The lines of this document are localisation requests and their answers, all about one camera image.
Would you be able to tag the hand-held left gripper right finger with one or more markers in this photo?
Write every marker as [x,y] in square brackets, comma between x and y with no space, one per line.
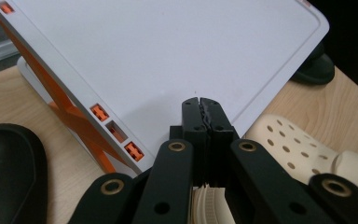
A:
[220,124]

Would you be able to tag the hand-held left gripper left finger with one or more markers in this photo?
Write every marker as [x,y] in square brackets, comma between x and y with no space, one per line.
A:
[192,124]

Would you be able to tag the black flip-flop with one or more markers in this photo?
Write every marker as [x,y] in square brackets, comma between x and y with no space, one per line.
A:
[9,174]
[315,68]

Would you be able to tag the white two-tier shoe rack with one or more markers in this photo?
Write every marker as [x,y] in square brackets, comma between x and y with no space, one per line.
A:
[167,53]

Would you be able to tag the cream holed clog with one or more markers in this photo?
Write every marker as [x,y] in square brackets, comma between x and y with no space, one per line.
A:
[295,146]
[211,205]

